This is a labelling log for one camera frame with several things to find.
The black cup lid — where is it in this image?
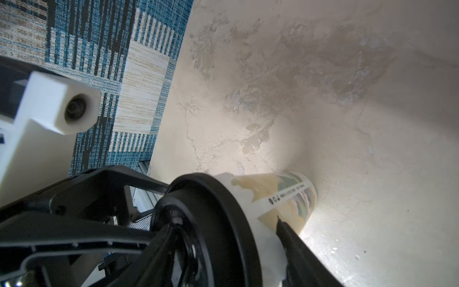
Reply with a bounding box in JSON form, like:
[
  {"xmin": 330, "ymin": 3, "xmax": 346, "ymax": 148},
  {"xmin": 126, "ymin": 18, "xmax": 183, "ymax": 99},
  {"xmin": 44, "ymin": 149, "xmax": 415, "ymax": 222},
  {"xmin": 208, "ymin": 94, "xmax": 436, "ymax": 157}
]
[{"xmin": 150, "ymin": 173, "xmax": 262, "ymax": 287}]

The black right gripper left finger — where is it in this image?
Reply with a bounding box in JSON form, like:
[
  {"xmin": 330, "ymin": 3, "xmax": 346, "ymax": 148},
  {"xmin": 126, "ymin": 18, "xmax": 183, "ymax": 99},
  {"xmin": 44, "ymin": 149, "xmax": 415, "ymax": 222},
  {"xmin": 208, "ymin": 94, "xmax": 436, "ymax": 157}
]
[{"xmin": 114, "ymin": 225, "xmax": 176, "ymax": 287}]

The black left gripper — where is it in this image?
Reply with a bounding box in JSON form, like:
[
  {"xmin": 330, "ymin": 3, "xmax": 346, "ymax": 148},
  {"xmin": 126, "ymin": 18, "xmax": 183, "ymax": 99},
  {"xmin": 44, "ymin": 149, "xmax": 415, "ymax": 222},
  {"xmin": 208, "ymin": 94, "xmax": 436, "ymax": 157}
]
[{"xmin": 1, "ymin": 166, "xmax": 168, "ymax": 287}]

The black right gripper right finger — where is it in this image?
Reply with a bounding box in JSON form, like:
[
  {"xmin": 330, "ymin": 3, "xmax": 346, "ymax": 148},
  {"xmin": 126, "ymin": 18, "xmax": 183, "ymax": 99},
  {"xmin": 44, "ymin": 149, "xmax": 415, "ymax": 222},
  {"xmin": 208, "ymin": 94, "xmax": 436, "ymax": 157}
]
[{"xmin": 276, "ymin": 220, "xmax": 343, "ymax": 287}]

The red patterned paper cup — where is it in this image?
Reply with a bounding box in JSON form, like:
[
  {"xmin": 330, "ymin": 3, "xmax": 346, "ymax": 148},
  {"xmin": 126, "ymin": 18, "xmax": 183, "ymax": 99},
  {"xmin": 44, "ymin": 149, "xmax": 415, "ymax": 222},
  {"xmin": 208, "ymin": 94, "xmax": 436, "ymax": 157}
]
[{"xmin": 214, "ymin": 171, "xmax": 318, "ymax": 287}]

